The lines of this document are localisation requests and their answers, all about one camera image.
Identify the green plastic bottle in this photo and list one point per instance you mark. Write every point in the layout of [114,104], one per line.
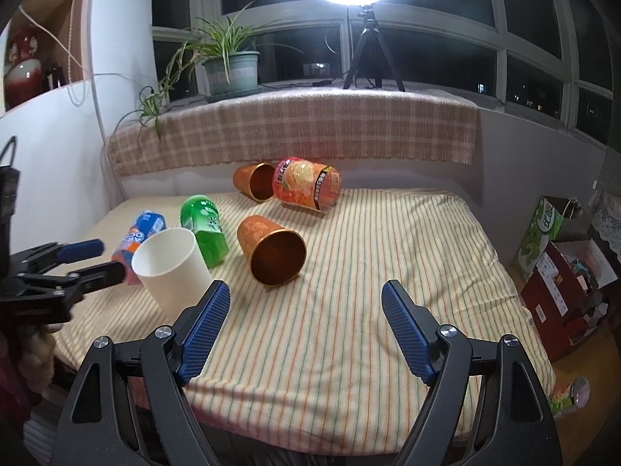
[203,223]

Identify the wooden shelf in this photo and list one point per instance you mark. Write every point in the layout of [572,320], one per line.
[80,19]

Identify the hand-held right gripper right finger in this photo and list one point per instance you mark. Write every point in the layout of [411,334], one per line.
[402,330]

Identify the person's left hand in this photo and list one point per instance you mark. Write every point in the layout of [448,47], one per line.
[36,359]

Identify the white cup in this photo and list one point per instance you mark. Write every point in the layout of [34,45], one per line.
[170,272]

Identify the red vase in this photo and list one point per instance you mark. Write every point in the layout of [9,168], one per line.
[22,82]

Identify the white window frame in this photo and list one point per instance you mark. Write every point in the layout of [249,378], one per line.
[499,43]

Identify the red cardboard box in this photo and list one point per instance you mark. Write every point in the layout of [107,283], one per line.
[548,296]

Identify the white lace cloth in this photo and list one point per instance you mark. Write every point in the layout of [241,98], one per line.
[606,218]

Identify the orange printed snack can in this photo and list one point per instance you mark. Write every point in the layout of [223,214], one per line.
[305,184]

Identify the black tripod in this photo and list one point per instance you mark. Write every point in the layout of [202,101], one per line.
[368,34]

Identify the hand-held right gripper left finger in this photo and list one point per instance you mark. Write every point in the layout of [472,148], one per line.
[208,330]

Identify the orange cup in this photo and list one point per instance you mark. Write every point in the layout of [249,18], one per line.
[242,177]
[262,238]

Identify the spider plant in green pot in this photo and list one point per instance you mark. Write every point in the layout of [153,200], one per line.
[230,73]

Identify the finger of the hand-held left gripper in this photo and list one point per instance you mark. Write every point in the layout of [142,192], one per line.
[104,274]
[80,250]

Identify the plaid cloth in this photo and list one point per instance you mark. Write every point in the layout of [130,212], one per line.
[315,126]

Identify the dark small bottle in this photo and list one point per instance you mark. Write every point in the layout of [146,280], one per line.
[56,77]

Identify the blue and orange bottle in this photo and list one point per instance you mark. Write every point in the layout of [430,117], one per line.
[145,225]

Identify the striped bed sheet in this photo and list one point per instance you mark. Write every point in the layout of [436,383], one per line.
[339,252]

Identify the green cardboard box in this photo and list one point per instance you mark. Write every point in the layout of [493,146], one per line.
[538,233]

